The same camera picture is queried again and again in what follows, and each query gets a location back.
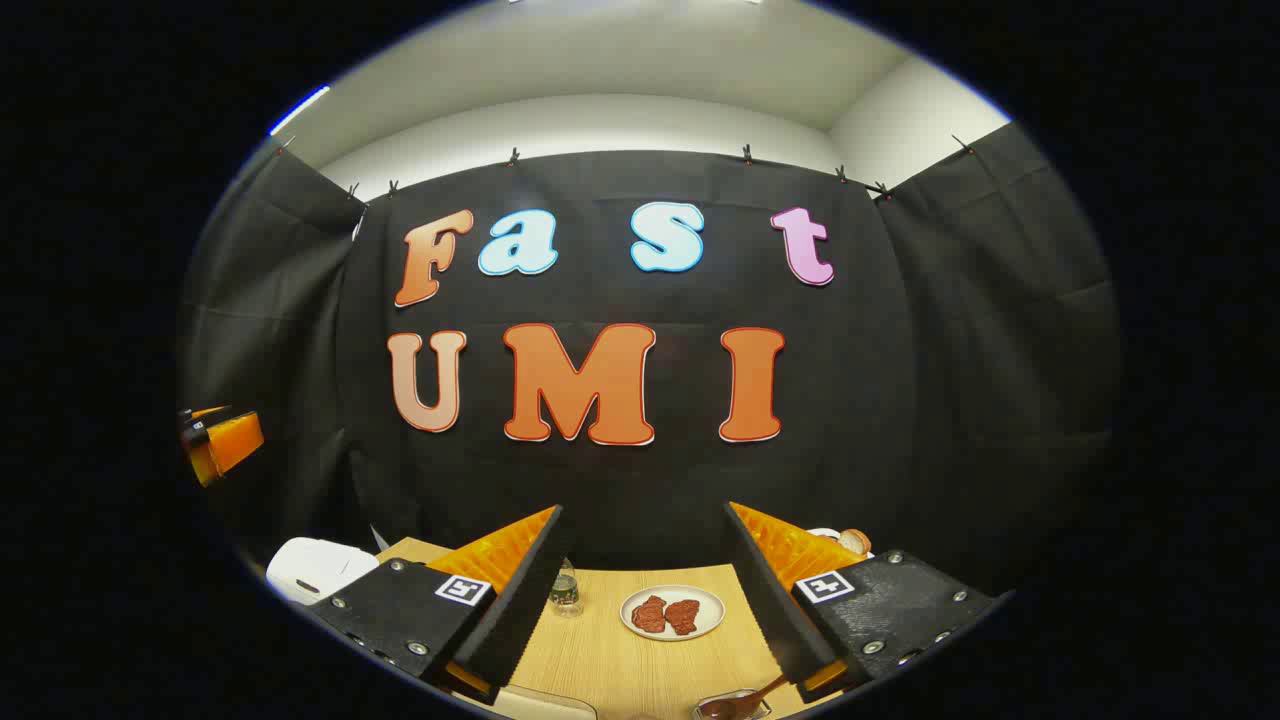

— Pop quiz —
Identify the white rice cooker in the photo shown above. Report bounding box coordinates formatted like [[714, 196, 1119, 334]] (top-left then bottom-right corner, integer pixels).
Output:
[[265, 537, 382, 607]]

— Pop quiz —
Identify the clear chopstick holder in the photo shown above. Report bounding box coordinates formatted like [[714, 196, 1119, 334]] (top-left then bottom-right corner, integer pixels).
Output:
[[692, 688, 774, 720]]

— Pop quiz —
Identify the white round plate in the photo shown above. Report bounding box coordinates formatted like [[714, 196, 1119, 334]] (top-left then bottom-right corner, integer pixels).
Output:
[[620, 585, 726, 641]]

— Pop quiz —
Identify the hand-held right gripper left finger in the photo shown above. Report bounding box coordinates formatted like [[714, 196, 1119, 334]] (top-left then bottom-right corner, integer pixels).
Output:
[[308, 503, 576, 706]]

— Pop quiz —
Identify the brown wooden spoon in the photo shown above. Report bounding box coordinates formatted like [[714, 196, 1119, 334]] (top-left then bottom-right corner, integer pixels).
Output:
[[698, 675, 791, 720]]

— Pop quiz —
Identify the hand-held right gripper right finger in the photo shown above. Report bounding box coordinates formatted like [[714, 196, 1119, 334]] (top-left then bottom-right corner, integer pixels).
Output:
[[722, 500, 1004, 707]]

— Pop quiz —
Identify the white container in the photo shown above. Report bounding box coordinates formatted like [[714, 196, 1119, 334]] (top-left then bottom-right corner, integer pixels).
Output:
[[495, 688, 601, 720]]

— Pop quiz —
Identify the black backdrop cloth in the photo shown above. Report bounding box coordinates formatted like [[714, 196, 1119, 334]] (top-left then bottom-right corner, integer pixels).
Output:
[[178, 120, 1121, 601]]

